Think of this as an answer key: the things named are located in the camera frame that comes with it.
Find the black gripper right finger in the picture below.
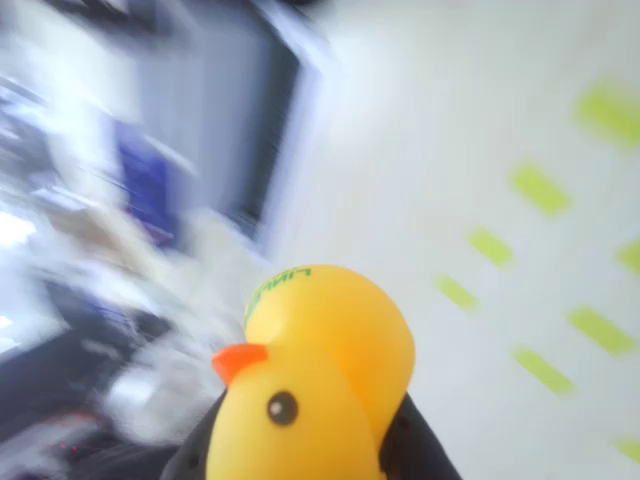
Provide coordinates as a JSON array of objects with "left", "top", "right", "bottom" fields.
[{"left": 378, "top": 393, "right": 464, "bottom": 480}]

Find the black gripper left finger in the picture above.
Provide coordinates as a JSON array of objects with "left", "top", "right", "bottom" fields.
[{"left": 159, "top": 389, "right": 227, "bottom": 480}]

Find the yellow rubber duck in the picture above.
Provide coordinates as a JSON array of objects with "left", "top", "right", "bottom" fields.
[{"left": 205, "top": 263, "right": 417, "bottom": 480}]

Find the short yellow tape strip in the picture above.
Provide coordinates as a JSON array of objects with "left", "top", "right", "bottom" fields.
[
  {"left": 615, "top": 438, "right": 640, "bottom": 464},
  {"left": 572, "top": 82, "right": 640, "bottom": 152},
  {"left": 466, "top": 226, "right": 516, "bottom": 269},
  {"left": 565, "top": 305, "right": 638, "bottom": 358},
  {"left": 615, "top": 240, "right": 640, "bottom": 277},
  {"left": 434, "top": 273, "right": 481, "bottom": 313},
  {"left": 510, "top": 345, "right": 577, "bottom": 397},
  {"left": 508, "top": 161, "right": 573, "bottom": 219}
]

